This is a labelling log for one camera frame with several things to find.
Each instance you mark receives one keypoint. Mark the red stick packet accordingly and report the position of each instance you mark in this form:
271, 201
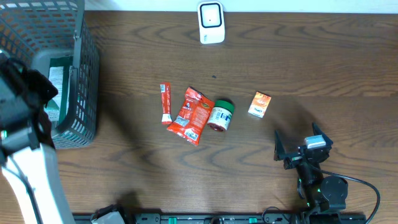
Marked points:
166, 103

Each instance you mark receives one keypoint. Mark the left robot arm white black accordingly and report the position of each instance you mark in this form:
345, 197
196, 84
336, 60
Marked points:
28, 156

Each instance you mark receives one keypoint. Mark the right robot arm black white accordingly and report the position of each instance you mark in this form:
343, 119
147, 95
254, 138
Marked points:
323, 194

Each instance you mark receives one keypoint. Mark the green white 3M package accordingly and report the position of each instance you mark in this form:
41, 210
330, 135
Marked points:
59, 76

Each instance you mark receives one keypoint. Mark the small orange box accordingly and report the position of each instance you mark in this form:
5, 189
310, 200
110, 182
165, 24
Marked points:
259, 104

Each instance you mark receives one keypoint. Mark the grey plastic mesh basket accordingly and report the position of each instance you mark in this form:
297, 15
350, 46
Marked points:
36, 31

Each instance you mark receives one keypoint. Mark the red snack bag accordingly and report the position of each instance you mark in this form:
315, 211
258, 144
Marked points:
192, 117

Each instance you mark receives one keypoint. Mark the white barcode scanner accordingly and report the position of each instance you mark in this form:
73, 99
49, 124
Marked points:
211, 22

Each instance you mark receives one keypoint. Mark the green lid jar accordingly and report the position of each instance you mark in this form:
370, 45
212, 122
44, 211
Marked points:
221, 115

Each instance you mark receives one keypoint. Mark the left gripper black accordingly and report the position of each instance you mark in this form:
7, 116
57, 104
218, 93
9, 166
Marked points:
32, 84

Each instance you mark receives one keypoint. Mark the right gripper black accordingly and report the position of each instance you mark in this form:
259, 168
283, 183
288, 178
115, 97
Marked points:
293, 160

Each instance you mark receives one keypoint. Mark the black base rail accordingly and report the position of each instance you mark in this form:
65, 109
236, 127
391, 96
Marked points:
269, 217

